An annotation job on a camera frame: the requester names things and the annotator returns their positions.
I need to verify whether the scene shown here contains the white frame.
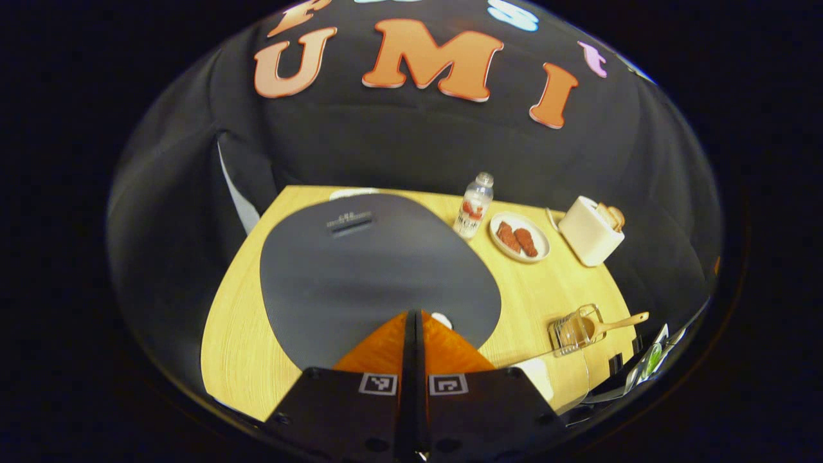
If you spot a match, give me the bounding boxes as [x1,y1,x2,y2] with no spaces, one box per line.
[633,323,687,386]

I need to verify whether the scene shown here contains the white round plate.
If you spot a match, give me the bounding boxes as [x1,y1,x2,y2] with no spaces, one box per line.
[489,212,551,264]

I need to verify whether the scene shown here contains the white toaster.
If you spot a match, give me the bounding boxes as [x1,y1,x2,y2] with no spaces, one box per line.
[558,195,626,268]

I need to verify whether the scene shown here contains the red meat piece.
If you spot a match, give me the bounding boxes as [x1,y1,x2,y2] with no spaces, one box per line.
[496,221,522,253]
[514,228,539,259]

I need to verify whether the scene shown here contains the clear plastic bottle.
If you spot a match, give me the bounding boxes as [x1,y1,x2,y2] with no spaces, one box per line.
[452,172,495,241]

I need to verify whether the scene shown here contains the wooden spoon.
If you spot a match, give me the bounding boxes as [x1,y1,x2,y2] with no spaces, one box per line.
[566,311,650,345]

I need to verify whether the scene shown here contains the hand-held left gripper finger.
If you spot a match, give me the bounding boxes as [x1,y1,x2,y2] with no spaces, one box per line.
[265,310,415,463]
[415,310,568,463]

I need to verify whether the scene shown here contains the small white sauce dish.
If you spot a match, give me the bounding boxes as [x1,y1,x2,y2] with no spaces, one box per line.
[329,186,380,201]

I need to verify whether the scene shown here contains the black backdrop cloth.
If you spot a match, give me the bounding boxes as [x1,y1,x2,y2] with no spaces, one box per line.
[106,0,724,386]

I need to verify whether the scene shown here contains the dark grey rice cooker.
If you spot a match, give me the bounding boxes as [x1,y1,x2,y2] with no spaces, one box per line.
[259,194,503,372]

